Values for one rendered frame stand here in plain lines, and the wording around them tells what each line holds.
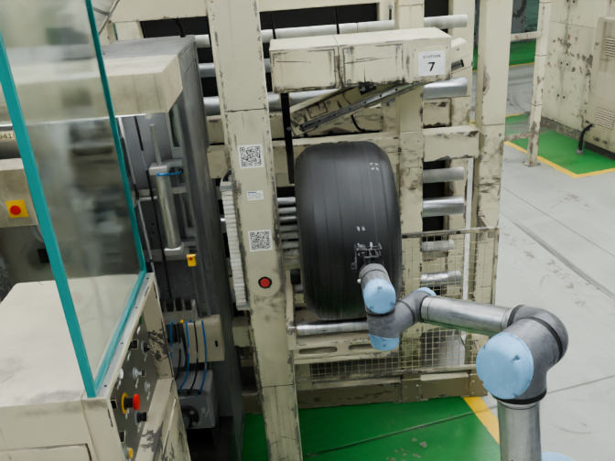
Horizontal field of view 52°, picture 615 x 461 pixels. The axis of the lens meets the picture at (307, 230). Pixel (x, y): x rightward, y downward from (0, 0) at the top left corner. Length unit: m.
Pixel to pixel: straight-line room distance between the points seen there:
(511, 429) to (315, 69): 1.30
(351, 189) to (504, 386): 0.81
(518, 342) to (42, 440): 1.02
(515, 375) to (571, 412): 2.01
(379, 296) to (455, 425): 1.69
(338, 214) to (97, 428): 0.88
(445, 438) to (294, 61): 1.83
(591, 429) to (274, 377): 1.56
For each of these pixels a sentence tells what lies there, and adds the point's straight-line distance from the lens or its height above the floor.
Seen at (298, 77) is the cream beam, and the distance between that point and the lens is 2.17.
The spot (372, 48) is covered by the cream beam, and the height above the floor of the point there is 1.76.
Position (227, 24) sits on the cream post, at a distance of 1.88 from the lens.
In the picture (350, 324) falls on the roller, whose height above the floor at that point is 0.91.
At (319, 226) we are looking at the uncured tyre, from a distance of 1.86.
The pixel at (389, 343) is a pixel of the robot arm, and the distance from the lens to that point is 1.62.
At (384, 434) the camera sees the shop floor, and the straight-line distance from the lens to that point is 3.09.
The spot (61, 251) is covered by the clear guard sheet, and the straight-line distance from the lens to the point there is 1.30.
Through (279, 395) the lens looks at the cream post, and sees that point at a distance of 2.42.
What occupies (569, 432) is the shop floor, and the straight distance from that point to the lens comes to 3.22.
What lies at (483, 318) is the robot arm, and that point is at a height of 1.28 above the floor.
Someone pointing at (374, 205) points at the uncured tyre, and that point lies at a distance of 1.88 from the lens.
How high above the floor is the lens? 2.11
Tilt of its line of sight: 25 degrees down
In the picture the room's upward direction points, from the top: 4 degrees counter-clockwise
